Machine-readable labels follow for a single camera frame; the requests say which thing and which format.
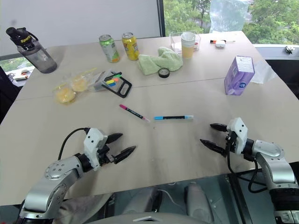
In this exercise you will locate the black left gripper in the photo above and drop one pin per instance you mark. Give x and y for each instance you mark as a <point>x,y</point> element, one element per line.
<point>106,155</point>

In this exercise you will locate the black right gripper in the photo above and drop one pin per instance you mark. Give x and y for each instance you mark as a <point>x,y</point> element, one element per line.
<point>230,142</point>

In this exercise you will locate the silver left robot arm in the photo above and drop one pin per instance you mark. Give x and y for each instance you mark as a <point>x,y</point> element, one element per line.
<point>56,177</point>

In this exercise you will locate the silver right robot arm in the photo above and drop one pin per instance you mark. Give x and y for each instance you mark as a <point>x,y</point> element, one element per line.
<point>273,161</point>

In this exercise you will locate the pink marker pen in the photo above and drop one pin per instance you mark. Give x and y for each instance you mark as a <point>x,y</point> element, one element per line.
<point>134,113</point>

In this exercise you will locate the blue marker pen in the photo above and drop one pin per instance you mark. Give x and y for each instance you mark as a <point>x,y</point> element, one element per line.
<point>172,117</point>

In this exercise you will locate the yellow plastic utensil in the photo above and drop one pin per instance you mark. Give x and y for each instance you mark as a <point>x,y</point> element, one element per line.
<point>111,80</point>

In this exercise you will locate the grey rounded robot leg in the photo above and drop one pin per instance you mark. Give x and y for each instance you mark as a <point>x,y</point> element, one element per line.
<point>197,200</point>
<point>140,198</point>

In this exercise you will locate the purple tissue pack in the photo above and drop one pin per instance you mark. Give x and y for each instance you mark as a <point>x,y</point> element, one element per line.
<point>238,77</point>

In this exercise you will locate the bagged yellow cake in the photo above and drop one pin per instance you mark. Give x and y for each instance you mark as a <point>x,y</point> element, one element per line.
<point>79,84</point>
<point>64,95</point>

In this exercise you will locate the grey robot chest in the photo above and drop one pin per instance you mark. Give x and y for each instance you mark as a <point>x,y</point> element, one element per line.
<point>149,219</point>

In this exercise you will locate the clear plastic wrapper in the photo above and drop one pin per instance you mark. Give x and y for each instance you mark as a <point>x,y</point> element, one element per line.
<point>264,72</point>

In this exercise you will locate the black tape roll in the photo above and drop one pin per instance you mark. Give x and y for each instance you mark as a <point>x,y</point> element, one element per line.
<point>160,74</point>

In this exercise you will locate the light green towel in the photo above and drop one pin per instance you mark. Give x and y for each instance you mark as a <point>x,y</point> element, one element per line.
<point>151,61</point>

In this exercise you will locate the small white case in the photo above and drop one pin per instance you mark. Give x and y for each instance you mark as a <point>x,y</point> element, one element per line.
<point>220,44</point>

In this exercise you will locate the white and yellow paper cup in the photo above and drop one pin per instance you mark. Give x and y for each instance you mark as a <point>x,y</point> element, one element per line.
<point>188,46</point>

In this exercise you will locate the green drink can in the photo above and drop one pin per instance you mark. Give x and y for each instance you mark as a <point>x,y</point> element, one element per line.
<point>109,50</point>

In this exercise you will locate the small white device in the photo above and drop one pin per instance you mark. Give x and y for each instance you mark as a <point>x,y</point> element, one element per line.
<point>230,41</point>

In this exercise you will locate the yellow drink can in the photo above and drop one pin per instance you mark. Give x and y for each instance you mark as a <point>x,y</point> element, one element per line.
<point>130,47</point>

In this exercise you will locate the clear plastic container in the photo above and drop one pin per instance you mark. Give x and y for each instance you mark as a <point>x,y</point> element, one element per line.
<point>175,43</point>

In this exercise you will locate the small metal object on sill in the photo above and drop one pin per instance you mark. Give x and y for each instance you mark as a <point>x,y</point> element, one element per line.
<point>289,49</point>

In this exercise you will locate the translucent plastic bag on window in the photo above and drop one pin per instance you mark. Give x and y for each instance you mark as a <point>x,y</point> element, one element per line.
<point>227,16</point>

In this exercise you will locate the dark smoky sports water bottle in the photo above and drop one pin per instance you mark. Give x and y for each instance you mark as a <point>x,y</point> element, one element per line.
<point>38,56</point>

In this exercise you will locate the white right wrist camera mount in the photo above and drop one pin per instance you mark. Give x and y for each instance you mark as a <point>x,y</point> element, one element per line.
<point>238,134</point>

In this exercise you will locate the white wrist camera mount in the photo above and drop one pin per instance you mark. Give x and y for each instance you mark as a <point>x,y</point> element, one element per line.
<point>238,134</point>
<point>93,142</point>

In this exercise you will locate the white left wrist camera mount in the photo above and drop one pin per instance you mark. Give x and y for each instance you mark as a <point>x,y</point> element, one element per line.
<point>93,142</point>

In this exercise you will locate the dark window frame post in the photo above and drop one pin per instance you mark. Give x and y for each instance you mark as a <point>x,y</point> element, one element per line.
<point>160,18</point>

